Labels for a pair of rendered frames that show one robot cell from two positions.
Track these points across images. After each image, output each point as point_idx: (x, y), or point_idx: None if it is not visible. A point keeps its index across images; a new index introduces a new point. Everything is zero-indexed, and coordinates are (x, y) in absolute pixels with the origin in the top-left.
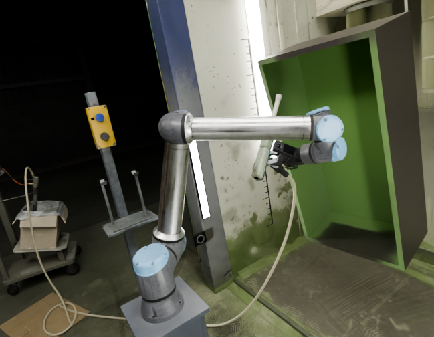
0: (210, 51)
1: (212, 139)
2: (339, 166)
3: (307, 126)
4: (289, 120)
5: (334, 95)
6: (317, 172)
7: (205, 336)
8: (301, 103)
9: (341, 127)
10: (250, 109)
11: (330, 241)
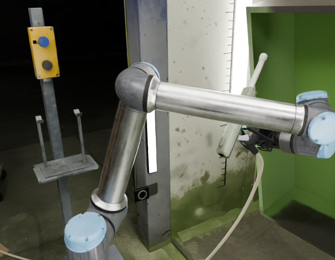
0: None
1: (179, 113)
2: None
3: (299, 120)
4: (278, 109)
5: (329, 61)
6: None
7: None
8: (286, 62)
9: None
10: (223, 53)
11: (287, 223)
